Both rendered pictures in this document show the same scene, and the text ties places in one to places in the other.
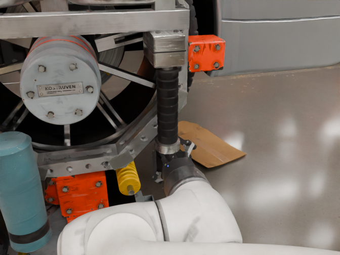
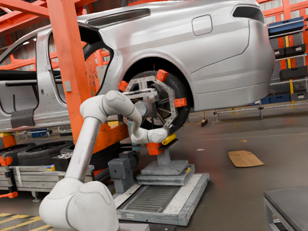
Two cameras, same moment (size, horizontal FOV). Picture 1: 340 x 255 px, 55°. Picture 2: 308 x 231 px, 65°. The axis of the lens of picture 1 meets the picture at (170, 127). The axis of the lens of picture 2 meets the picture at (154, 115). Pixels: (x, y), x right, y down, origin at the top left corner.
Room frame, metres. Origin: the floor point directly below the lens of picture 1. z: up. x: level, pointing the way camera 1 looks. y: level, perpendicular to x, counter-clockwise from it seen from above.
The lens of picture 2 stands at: (-1.00, -1.24, 0.99)
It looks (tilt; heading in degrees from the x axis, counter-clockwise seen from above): 6 degrees down; 40
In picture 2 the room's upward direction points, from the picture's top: 9 degrees counter-clockwise
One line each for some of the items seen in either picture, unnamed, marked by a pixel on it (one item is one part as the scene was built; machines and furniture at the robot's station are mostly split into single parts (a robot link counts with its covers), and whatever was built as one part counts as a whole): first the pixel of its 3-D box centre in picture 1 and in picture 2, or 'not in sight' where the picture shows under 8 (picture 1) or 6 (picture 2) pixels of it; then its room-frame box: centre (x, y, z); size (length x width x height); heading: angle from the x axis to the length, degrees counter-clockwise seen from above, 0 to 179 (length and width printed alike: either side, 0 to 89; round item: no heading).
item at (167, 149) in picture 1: (167, 108); (154, 110); (0.50, 0.00, 0.83); 0.04 x 0.04 x 0.16
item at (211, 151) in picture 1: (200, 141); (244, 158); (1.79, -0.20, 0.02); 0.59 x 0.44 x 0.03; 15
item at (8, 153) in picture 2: not in sight; (11, 156); (0.22, 2.47, 0.39); 0.66 x 0.66 x 0.24
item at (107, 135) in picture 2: not in sight; (107, 127); (0.57, 0.73, 0.69); 0.52 x 0.17 x 0.35; 15
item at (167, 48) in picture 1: (162, 44); (154, 98); (0.53, 0.01, 0.93); 0.09 x 0.05 x 0.05; 15
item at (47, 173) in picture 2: not in sight; (68, 170); (0.02, 0.65, 0.44); 0.43 x 0.17 x 0.03; 105
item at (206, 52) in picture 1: (201, 53); (180, 102); (0.77, -0.08, 0.85); 0.09 x 0.08 x 0.07; 105
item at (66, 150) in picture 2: not in sight; (92, 153); (0.58, 1.09, 0.39); 0.66 x 0.66 x 0.24
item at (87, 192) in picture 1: (84, 188); (155, 144); (0.72, 0.24, 0.48); 0.16 x 0.12 x 0.17; 15
